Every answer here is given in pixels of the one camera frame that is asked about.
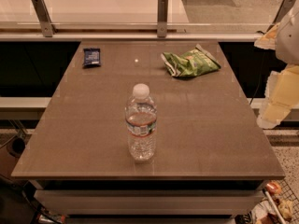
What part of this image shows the black power cable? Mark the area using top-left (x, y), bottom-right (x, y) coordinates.
top-left (249, 51), bottom-right (266, 105)

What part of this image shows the metal railing bracket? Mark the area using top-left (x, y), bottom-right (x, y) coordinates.
top-left (31, 0), bottom-right (56, 37)
top-left (268, 0), bottom-right (296, 30)
top-left (157, 0), bottom-right (168, 37)

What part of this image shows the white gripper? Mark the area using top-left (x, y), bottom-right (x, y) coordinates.
top-left (254, 7), bottom-right (299, 129)

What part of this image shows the blue rxbar blueberry wrapper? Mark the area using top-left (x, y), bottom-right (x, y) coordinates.
top-left (83, 48), bottom-right (101, 66)

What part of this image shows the middle metal railing bracket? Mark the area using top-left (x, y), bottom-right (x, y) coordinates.
top-left (157, 0), bottom-right (168, 37)

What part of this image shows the glass railing panel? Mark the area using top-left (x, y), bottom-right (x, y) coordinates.
top-left (0, 0), bottom-right (299, 28)

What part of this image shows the clear plastic water bottle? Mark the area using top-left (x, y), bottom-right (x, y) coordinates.
top-left (125, 83), bottom-right (157, 161)

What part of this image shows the right metal railing bracket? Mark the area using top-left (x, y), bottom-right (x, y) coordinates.
top-left (268, 0), bottom-right (296, 30)

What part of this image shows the green chip bag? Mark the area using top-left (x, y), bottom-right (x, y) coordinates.
top-left (161, 44), bottom-right (221, 77)

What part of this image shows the left metal railing bracket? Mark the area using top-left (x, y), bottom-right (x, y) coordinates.
top-left (31, 0), bottom-right (56, 37)

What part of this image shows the wire basket with snacks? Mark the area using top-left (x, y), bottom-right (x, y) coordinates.
top-left (249, 180), bottom-right (299, 224)

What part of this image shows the white drawer front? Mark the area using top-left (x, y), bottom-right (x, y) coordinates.
top-left (35, 190), bottom-right (263, 216)

